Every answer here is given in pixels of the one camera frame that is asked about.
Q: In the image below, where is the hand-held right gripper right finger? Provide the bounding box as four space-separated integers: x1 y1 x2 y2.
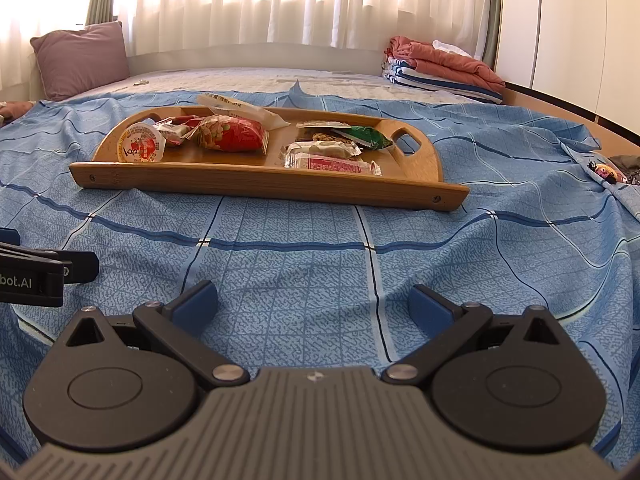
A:
381 284 573 386

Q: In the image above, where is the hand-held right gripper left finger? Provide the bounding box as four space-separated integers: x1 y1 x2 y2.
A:
64 280 251 388

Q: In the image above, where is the round jelly cup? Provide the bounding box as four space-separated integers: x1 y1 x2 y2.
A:
116 121 166 164

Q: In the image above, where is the wooden tray with handles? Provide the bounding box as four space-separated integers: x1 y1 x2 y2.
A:
69 106 470 211

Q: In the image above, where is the foil snack pouch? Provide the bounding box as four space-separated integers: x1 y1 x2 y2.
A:
284 154 384 177

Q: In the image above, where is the red puffy snack bag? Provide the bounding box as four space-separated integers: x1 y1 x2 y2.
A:
197 115 269 155

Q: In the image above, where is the green snack packet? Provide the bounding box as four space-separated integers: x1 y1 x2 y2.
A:
332 125 396 151

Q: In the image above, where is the clear beige candy packet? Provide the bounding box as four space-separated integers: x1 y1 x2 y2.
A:
286 140 362 159

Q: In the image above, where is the large white yellow snack bag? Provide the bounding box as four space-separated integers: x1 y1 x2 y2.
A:
196 93 291 131

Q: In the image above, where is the tan labelled snack pouch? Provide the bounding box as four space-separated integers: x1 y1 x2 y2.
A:
296 120 352 131

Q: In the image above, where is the blue checked bed sheet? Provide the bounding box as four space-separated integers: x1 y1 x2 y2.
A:
0 80 640 466

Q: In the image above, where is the pinkish brown cloth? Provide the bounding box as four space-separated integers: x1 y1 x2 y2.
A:
0 101 37 124

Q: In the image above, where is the mauve pillow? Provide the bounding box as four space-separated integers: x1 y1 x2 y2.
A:
30 21 132 102

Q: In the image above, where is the colourful small doll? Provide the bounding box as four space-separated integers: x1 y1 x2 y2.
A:
587 160 626 184

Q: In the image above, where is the blue white striped folded blanket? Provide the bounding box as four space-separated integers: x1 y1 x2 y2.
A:
381 57 505 106

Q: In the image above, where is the pale patterned mattress cover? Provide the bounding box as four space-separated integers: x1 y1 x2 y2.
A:
65 66 503 107

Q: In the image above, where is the dark patterned clothing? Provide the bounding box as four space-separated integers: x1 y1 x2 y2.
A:
610 155 640 187

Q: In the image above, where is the folded blankets stack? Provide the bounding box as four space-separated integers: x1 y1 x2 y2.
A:
385 36 506 93

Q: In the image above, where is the white folded cloth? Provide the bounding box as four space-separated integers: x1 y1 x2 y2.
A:
432 39 473 56

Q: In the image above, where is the white wardrobe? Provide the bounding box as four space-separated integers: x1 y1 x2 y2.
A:
495 0 640 136

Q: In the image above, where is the white sheer curtain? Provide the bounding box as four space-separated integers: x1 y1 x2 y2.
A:
0 0 496 91

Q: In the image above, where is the wooden bed frame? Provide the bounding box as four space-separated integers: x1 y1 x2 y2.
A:
502 81 640 137

